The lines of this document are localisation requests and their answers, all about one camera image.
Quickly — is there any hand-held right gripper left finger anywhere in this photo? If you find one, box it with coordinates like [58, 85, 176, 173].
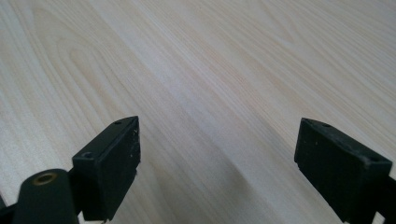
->
[68, 116, 142, 223]

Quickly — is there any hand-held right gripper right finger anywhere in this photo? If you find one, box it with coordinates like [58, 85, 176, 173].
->
[293, 117, 394, 224]

